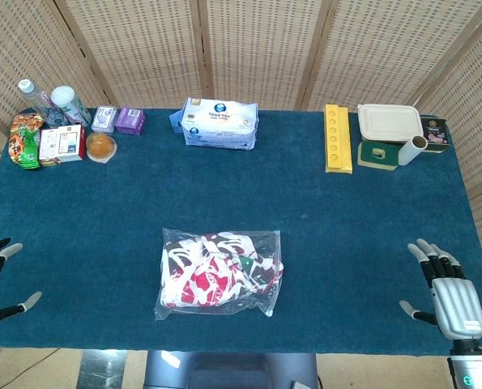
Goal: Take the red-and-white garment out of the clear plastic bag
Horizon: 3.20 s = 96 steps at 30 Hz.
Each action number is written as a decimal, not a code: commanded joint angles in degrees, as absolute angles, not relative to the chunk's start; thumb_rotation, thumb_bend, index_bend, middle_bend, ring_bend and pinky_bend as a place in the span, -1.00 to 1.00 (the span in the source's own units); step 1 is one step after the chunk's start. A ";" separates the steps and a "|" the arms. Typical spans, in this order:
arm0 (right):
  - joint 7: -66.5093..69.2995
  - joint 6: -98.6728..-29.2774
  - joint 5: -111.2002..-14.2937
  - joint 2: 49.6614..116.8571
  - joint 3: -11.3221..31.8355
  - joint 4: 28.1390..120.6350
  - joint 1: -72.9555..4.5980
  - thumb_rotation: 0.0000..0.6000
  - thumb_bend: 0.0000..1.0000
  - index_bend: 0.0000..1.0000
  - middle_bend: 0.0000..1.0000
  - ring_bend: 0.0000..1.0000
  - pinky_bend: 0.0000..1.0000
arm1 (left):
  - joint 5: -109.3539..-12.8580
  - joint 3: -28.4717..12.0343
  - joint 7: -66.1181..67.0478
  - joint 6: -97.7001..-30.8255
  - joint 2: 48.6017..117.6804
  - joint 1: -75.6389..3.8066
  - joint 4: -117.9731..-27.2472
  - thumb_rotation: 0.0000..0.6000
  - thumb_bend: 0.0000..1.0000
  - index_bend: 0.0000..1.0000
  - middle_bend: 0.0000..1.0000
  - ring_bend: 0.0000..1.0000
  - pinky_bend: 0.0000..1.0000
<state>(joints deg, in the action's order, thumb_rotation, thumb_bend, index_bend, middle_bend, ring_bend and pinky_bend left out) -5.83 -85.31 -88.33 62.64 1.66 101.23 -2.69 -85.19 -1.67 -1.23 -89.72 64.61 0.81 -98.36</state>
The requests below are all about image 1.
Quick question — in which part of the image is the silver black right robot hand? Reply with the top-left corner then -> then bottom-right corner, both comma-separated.
399,237 -> 482,344

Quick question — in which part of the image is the red white patterned garment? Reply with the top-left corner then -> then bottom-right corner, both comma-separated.
161,231 -> 284,307

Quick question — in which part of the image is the clear plastic zip bag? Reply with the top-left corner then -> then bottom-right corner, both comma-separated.
154,226 -> 284,322

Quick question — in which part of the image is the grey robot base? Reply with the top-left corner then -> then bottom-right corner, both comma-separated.
143,350 -> 319,389

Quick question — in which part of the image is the orange green snack bag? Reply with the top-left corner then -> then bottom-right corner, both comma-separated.
7,113 -> 47,171

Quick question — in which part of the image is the blue carpet table mat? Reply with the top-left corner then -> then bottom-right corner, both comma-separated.
0,107 -> 482,357

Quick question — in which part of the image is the white paper roll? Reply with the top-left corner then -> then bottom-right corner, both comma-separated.
398,136 -> 429,166

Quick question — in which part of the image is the white red cardboard box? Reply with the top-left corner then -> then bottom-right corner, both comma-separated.
37,123 -> 87,168

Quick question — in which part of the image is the green gold box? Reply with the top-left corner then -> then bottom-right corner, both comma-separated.
356,140 -> 402,170

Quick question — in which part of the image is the dark luncheon meat can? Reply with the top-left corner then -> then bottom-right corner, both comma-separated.
419,117 -> 448,154

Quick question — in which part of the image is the beige lidded lunch box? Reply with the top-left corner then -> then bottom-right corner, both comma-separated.
356,104 -> 424,143

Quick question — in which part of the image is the clear plastic water bottle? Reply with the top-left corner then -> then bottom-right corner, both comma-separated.
17,79 -> 66,127

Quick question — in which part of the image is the white capped green label bottle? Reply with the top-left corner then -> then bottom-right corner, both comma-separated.
49,84 -> 92,129

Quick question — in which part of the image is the yellow block with round holes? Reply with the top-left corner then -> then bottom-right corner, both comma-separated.
324,104 -> 354,174

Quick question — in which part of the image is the pale lilac clear box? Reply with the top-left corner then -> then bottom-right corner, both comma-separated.
91,105 -> 119,134

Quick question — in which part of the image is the purple cardboard box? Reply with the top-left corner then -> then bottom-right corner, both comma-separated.
114,107 -> 147,136

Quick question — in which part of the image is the white blue tissue pack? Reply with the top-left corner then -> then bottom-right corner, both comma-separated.
169,96 -> 260,151

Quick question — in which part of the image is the rattan folding screen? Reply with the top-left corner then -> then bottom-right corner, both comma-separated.
0,0 -> 482,272

